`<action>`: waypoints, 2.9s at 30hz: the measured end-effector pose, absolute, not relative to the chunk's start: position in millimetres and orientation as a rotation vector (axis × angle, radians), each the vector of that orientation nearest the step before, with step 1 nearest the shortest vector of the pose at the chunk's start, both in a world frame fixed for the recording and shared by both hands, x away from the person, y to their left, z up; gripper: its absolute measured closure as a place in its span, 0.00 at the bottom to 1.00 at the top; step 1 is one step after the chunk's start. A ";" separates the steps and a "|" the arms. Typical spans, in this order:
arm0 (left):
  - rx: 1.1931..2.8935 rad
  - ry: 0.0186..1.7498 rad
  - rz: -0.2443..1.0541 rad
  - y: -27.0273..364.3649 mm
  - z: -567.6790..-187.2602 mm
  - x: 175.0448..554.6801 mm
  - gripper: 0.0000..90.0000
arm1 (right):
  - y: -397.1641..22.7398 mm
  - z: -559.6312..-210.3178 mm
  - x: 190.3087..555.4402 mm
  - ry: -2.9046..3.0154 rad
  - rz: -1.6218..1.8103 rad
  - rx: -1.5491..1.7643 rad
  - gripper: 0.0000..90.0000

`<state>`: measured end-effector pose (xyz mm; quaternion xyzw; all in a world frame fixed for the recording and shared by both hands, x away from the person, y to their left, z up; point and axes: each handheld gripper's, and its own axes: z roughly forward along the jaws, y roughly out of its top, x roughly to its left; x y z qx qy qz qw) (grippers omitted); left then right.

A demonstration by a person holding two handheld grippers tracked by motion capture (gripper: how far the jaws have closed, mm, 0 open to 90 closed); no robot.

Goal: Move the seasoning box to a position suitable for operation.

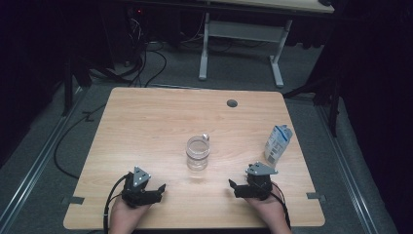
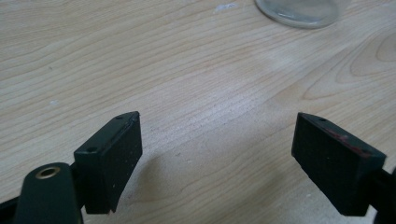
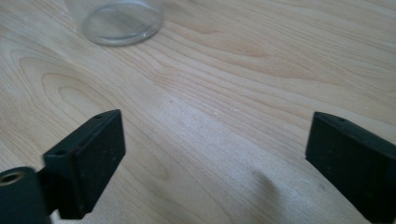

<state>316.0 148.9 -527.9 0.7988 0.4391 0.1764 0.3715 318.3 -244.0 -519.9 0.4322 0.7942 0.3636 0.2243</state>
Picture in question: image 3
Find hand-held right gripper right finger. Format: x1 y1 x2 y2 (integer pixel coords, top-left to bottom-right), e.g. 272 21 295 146
304 111 396 224

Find clear glass cup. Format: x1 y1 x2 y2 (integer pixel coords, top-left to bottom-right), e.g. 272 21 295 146
64 0 166 48

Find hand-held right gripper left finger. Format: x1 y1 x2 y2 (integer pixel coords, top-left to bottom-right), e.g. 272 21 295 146
42 108 127 220

